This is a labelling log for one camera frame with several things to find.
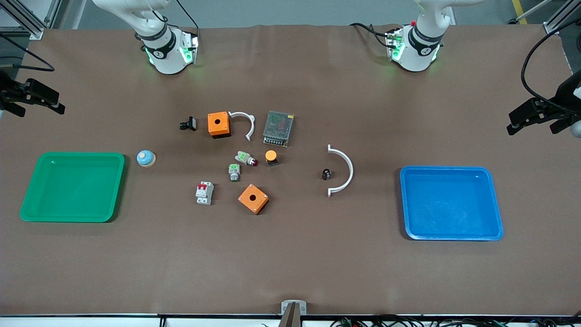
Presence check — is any metal mesh power supply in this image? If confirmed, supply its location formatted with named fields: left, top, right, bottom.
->
left=262, top=110, right=295, bottom=148

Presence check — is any green plastic tray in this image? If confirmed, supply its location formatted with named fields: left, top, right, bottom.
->
left=20, top=152, right=126, bottom=223

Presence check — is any black base cable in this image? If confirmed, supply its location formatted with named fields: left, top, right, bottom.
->
left=349, top=22, right=392, bottom=49
left=174, top=0, right=201, bottom=36

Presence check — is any large white curved clip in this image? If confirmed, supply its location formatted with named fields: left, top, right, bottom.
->
left=327, top=144, right=355, bottom=198

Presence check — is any red indicator lamp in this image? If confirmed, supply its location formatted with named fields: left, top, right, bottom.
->
left=234, top=150, right=259, bottom=167

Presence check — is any blue plastic tray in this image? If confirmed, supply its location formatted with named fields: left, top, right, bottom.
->
left=399, top=166, right=504, bottom=241

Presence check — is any orange button box upright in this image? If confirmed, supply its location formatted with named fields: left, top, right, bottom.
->
left=207, top=111, right=231, bottom=139

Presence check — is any blue and cream round buzzer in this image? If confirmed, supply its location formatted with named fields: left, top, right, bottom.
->
left=136, top=149, right=157, bottom=168

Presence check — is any brown table mat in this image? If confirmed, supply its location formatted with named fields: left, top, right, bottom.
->
left=0, top=24, right=581, bottom=317

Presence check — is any black left base cable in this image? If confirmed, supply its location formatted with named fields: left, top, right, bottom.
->
left=349, top=22, right=392, bottom=49

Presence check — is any black cable bundle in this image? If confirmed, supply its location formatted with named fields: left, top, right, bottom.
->
left=330, top=313, right=581, bottom=327

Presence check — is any small white curved clip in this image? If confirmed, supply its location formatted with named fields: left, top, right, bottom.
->
left=228, top=111, right=256, bottom=142

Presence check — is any orange button box tilted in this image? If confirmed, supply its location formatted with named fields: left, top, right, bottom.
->
left=237, top=183, right=270, bottom=215

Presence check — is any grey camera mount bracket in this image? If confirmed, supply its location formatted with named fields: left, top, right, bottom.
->
left=277, top=300, right=307, bottom=327

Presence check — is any black right base cable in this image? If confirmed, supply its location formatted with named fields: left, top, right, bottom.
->
left=174, top=0, right=201, bottom=36

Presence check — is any white red circuit breaker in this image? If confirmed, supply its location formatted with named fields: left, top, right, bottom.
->
left=195, top=181, right=215, bottom=206

